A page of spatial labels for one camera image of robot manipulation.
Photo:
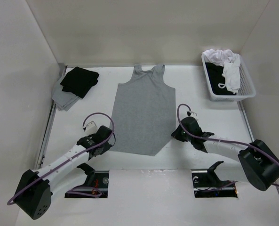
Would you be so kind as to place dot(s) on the metal table rail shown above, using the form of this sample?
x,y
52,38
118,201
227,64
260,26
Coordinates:
x,y
245,120
42,148

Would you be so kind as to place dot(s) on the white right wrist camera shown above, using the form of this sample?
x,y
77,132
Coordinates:
x,y
191,114

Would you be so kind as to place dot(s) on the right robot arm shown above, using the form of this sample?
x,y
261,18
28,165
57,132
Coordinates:
x,y
256,163

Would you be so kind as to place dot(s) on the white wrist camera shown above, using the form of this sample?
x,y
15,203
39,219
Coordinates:
x,y
90,128
191,114

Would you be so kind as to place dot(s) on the white plastic laundry basket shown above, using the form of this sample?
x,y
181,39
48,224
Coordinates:
x,y
247,88

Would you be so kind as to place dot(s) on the right metal table rail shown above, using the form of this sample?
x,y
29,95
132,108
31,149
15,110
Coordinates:
x,y
245,120

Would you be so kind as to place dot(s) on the grey tank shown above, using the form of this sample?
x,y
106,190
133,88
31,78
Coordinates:
x,y
63,100
144,112

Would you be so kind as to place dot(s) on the folded black tank top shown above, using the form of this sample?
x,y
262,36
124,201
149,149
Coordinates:
x,y
79,81

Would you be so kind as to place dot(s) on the folded grey tank top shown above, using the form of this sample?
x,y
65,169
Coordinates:
x,y
63,100

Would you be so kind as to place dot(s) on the black tank top in basket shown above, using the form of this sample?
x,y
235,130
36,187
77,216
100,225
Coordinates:
x,y
217,81

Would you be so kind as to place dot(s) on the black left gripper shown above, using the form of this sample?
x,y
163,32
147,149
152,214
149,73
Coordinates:
x,y
107,147

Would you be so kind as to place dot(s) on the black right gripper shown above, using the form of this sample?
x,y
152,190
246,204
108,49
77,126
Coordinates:
x,y
176,135

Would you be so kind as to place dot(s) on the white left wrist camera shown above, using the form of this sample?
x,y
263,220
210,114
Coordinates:
x,y
90,128

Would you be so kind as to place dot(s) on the white tank top in basket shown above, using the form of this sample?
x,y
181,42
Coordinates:
x,y
230,62

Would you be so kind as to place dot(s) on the left metal table rail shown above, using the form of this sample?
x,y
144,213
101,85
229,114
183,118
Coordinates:
x,y
42,148

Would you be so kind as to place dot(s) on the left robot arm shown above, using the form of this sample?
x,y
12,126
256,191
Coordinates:
x,y
70,175

